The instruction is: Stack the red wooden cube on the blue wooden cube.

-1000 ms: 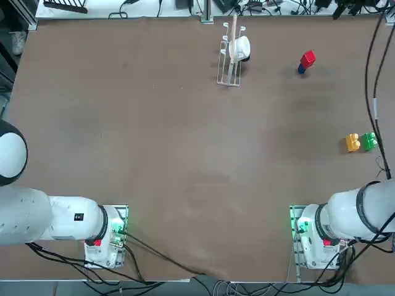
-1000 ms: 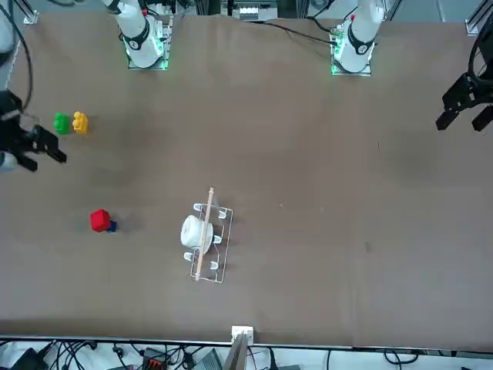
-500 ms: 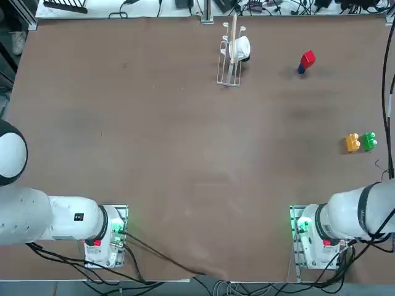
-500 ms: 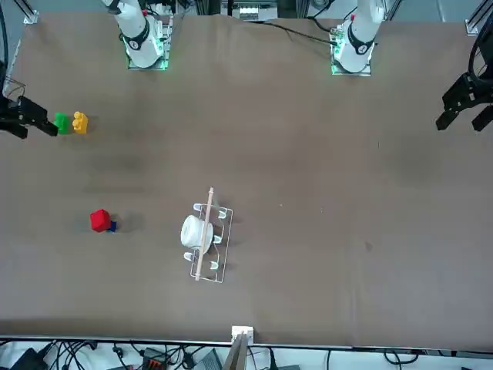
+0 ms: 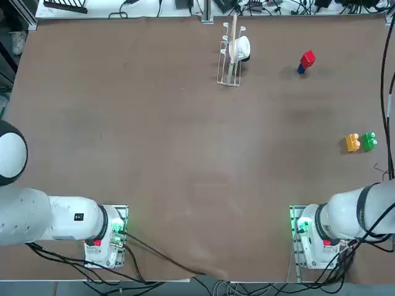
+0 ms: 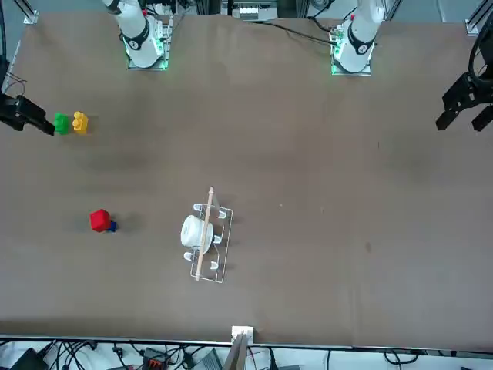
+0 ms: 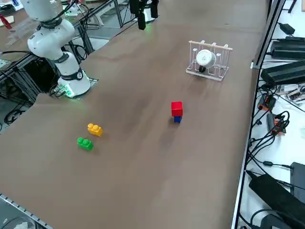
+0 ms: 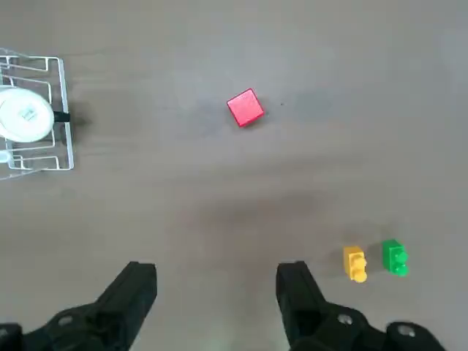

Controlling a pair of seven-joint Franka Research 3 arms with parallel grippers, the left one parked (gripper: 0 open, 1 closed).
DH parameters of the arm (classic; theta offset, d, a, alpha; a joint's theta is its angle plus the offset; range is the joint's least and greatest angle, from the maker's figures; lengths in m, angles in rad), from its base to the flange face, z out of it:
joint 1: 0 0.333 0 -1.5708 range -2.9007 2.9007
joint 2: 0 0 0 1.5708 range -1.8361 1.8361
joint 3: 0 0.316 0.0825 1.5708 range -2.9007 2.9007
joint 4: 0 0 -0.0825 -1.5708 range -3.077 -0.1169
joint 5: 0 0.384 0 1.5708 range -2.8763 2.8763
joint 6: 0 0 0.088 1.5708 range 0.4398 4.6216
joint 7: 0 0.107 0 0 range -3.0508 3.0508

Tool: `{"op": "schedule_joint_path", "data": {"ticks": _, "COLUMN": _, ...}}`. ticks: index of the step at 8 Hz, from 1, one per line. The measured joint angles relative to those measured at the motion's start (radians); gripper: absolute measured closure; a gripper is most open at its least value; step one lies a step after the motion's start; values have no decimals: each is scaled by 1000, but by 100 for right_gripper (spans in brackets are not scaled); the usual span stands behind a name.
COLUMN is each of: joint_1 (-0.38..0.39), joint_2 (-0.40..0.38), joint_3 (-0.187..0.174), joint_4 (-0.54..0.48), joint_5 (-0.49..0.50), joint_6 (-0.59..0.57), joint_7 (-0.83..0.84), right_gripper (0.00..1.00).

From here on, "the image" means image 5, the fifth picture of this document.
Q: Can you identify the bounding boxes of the aluminium frame profile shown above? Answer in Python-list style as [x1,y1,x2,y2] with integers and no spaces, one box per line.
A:
[7,0,38,31]

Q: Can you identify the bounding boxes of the red wooden cube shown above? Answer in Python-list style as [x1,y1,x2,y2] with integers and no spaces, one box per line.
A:
[301,50,317,70]

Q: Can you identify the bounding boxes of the aluminium profile post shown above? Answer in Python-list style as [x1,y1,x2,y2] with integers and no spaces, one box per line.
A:
[199,0,215,24]

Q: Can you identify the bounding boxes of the white shoe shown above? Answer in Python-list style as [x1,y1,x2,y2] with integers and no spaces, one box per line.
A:
[10,30,28,56]

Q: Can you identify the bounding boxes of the green toy brick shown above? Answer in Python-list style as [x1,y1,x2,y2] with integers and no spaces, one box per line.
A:
[360,131,378,152]

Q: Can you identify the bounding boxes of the yellow toy brick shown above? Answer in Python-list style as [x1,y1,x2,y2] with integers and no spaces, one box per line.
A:
[345,133,362,153]

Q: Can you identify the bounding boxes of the white wire cup rack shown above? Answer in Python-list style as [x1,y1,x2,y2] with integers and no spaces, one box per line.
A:
[215,13,248,88]

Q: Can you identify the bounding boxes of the dark power adapter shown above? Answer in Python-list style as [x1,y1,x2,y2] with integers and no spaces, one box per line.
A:
[214,0,239,14]

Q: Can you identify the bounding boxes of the black cable on table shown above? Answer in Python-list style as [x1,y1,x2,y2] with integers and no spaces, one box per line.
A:
[124,232,217,279]

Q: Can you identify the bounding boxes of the white cup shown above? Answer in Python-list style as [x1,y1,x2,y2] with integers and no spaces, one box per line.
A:
[230,35,252,62]

